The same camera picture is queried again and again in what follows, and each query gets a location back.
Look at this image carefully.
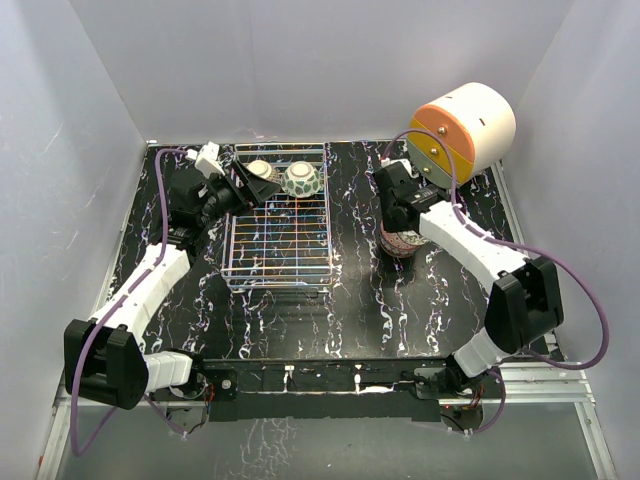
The pink patterned bowl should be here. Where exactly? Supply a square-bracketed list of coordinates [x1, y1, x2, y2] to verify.
[379, 224, 429, 259]

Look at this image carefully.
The brown patterned bowl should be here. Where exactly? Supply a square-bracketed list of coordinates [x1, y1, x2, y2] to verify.
[246, 159, 281, 184]

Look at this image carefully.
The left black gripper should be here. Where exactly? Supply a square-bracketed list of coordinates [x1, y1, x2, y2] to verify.
[197, 161, 280, 227]

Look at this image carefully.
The green spotted white bowl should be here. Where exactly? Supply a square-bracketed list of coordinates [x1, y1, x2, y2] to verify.
[280, 161, 323, 199]

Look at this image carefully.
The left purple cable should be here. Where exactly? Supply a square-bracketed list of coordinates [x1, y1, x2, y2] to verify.
[69, 147, 211, 457]

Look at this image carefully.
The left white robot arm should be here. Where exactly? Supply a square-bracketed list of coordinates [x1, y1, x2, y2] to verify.
[63, 161, 281, 410]

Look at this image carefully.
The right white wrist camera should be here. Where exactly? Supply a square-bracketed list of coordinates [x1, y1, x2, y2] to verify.
[382, 157, 419, 177]

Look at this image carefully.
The white wire dish rack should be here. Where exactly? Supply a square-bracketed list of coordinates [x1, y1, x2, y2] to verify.
[220, 143, 334, 294]

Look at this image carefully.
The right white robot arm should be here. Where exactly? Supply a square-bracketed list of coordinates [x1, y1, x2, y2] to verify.
[373, 159, 564, 397]

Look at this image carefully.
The round pastel drawer cabinet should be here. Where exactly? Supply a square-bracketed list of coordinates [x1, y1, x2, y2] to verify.
[407, 82, 516, 189]

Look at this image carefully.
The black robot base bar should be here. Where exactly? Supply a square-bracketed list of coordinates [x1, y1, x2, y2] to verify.
[152, 358, 506, 422]

